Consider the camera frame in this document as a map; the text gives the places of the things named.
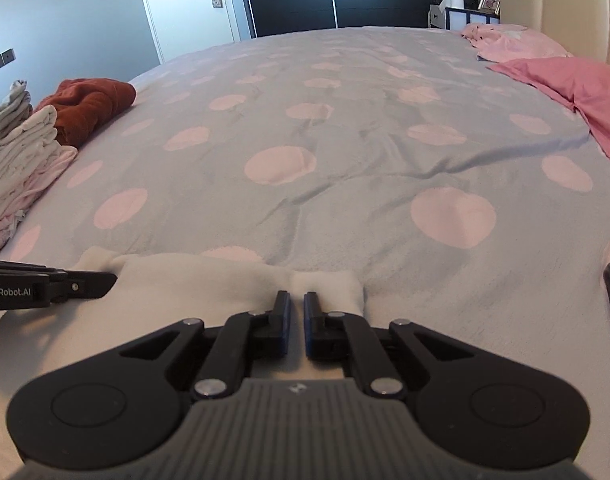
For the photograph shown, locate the stack of folded clothes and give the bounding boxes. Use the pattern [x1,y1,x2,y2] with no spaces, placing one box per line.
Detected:
[0,80,78,250]

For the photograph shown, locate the grey duvet pink dots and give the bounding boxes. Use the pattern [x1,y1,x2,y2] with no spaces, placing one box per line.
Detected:
[1,27,610,479]

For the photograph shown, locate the light pink patterned pillow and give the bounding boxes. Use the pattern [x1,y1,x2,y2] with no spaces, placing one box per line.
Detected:
[461,24,572,63]

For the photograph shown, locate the cluttered bedside table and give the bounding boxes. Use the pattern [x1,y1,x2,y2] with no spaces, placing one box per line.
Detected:
[427,0,500,32]

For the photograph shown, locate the white door with handle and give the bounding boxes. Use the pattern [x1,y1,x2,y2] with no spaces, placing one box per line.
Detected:
[143,0,240,63]

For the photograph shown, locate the rust red folded garment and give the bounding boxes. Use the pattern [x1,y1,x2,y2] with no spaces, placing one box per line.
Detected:
[36,78,137,148]

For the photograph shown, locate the dark pink pillow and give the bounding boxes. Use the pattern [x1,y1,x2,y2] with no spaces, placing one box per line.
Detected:
[489,56,610,160]

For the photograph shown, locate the cream white long-sleeve garment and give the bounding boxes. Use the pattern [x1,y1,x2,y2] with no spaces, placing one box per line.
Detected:
[0,247,366,479]

